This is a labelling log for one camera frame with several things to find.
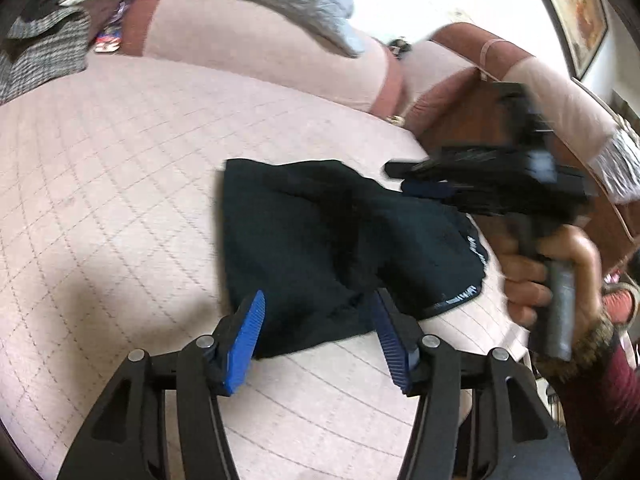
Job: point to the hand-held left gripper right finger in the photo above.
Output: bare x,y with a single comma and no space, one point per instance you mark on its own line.
389,340

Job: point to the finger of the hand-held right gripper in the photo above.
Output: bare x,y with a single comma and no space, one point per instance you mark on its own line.
407,167
425,189

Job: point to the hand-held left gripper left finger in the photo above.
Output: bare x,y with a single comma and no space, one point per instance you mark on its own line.
246,340

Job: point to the black pants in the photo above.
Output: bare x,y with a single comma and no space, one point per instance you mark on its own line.
345,250

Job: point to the person's right hand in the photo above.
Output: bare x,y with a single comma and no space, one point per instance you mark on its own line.
585,270

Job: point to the red slipper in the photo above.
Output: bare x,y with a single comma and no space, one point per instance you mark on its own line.
622,300

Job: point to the pink quilted sofa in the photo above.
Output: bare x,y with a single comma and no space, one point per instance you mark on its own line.
200,175

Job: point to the red white blue packet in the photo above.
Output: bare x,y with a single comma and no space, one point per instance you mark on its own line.
111,35

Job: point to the houndstooth grey cloth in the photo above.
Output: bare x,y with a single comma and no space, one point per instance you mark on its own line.
40,55

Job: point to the framed wall picture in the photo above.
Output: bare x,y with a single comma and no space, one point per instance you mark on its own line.
575,10

